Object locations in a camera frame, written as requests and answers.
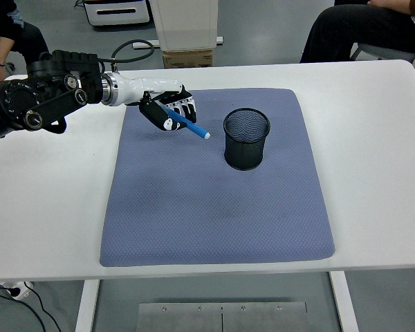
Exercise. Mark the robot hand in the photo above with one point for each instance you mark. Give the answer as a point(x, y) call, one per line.
point(138, 88)

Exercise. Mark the blue marker with white tip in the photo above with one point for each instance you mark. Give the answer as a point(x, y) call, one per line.
point(197, 130)

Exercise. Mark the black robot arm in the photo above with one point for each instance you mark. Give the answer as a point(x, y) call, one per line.
point(38, 93)

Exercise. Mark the black mesh pen holder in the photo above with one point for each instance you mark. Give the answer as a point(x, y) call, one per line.
point(245, 155)

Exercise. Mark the white and grey chair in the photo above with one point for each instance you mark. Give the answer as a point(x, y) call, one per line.
point(384, 52)

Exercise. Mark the seated person with brown sleeve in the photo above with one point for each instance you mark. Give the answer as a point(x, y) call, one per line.
point(349, 31)

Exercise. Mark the person in dark clothes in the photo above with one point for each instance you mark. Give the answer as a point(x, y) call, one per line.
point(27, 38)

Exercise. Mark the cardboard box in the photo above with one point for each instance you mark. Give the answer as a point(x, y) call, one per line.
point(186, 59)

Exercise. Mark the white device with dark slot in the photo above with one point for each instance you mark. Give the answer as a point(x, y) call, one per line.
point(117, 14)

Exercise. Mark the white upright cabinet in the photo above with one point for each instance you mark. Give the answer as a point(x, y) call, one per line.
point(186, 24)

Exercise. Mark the white base bar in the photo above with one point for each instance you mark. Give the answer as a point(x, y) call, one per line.
point(219, 39)

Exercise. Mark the blue-grey textured mat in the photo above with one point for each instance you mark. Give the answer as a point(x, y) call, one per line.
point(193, 207)

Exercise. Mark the white power strip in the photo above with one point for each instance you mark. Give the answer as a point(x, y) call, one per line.
point(19, 291)

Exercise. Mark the white table leg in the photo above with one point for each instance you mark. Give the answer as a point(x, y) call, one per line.
point(86, 307)
point(344, 304)

